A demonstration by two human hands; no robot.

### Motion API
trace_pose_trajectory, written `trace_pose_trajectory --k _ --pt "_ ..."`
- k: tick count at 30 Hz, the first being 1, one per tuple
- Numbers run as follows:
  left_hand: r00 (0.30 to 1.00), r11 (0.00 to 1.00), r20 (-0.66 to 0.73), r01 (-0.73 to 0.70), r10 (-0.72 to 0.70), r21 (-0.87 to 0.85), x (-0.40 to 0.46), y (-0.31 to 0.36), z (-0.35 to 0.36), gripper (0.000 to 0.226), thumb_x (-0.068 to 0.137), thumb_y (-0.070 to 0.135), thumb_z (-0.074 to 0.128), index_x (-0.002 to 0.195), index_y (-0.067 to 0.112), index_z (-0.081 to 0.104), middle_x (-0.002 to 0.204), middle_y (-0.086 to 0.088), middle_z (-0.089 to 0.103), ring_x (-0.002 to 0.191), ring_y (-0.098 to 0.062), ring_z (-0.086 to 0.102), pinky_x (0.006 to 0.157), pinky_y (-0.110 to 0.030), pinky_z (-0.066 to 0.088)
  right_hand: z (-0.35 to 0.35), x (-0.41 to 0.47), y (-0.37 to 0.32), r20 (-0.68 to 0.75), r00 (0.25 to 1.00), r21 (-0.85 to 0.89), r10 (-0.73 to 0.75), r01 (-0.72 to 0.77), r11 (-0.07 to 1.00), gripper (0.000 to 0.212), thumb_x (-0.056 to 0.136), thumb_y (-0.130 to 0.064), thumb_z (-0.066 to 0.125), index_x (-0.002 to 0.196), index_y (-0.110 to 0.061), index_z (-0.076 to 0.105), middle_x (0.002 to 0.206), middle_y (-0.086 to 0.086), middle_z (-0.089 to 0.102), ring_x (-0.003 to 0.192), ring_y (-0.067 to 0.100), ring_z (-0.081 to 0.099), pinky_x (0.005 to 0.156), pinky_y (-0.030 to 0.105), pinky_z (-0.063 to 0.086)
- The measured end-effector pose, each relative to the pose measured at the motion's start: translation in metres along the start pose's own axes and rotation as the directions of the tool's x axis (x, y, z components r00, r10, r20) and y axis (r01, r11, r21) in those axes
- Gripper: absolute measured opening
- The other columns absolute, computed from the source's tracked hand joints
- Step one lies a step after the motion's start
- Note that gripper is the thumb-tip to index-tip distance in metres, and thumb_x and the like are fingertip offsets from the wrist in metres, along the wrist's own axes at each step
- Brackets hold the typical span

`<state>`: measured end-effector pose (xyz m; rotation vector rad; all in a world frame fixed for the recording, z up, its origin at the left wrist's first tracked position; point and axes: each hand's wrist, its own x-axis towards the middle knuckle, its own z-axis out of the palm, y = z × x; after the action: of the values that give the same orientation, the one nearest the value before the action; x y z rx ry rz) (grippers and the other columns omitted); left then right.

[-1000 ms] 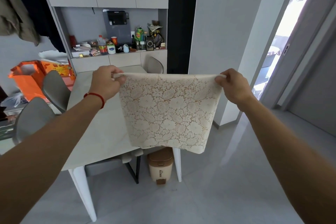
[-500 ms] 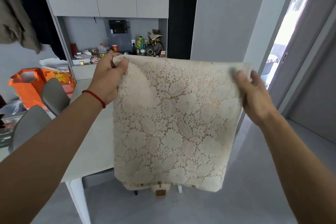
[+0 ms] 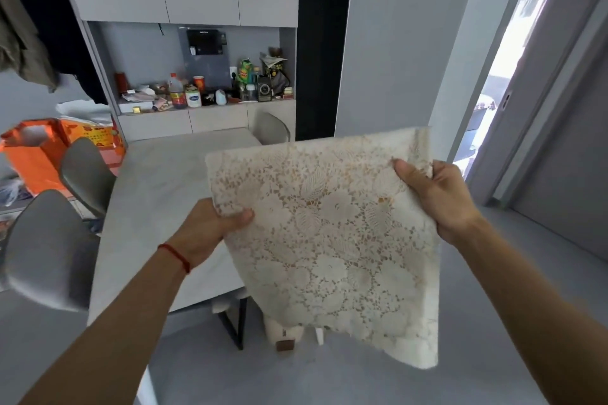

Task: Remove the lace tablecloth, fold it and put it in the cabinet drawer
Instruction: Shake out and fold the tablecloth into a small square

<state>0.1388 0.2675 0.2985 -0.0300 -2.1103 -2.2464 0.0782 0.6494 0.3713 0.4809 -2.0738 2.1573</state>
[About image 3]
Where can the orange paper bag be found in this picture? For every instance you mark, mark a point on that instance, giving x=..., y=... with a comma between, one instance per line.
x=35, y=158

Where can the beige brown rice cooker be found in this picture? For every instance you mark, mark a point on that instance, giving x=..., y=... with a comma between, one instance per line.
x=285, y=331

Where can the black trophy plaque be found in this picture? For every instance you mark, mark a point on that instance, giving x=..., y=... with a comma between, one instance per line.
x=264, y=87

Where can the beige lace tablecloth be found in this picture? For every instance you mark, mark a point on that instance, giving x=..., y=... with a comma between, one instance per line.
x=332, y=238

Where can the person's right hand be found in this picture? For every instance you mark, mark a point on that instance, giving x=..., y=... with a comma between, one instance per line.
x=444, y=200

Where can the light blue small vase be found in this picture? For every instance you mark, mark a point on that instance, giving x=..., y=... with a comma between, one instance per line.
x=221, y=97

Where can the person's left hand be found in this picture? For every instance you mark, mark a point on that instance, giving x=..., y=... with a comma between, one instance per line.
x=204, y=234

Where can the black pouch with keys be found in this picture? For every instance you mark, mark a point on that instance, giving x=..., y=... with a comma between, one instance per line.
x=209, y=97

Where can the small cream box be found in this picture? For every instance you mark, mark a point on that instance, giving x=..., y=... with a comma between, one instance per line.
x=288, y=92

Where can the small brown dish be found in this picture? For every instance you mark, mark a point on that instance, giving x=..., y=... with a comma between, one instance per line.
x=233, y=99

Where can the green snack bag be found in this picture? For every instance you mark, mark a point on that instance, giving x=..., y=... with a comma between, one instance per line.
x=244, y=71

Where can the plain grey door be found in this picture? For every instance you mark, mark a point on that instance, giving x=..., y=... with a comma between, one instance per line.
x=570, y=181

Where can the person's left forearm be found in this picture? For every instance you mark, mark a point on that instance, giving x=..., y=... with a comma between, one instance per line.
x=119, y=333

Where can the white flat box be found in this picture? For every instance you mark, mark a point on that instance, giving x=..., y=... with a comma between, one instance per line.
x=130, y=106

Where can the black hanging jacket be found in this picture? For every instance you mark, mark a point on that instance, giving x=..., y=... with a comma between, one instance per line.
x=52, y=6

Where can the dark handbag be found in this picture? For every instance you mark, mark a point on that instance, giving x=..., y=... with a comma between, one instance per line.
x=280, y=79

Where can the grey door silver lock plate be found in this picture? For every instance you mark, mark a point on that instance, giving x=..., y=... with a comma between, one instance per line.
x=532, y=86

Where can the red canister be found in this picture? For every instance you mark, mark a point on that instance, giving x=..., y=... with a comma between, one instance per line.
x=121, y=83

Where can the white crumpled paper bag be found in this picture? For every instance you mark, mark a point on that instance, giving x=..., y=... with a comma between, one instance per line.
x=83, y=110

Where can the white jar blue label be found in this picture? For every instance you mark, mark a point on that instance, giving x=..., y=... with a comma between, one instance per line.
x=193, y=97

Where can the orange paper cup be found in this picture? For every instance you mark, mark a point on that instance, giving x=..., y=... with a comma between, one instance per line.
x=199, y=83

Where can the pink striped packet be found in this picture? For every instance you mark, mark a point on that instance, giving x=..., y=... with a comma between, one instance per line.
x=161, y=104

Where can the folded newspaper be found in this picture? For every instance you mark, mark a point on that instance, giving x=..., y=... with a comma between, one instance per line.
x=273, y=60

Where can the person's right forearm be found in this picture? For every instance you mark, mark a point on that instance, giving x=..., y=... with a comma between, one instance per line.
x=532, y=319

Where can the pink box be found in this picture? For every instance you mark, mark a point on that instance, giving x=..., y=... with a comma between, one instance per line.
x=115, y=163

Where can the clear jar white lid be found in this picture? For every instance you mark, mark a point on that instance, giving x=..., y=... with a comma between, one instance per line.
x=250, y=91

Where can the dark sauce bottle red label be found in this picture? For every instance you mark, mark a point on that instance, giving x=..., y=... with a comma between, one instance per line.
x=178, y=94

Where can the khaki hanging garment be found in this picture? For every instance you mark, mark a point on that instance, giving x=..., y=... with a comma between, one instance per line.
x=21, y=39

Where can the black wall water dispenser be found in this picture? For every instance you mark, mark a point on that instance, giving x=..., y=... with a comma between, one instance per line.
x=205, y=41

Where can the clear plastic bag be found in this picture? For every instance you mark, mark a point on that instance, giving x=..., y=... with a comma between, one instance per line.
x=9, y=191

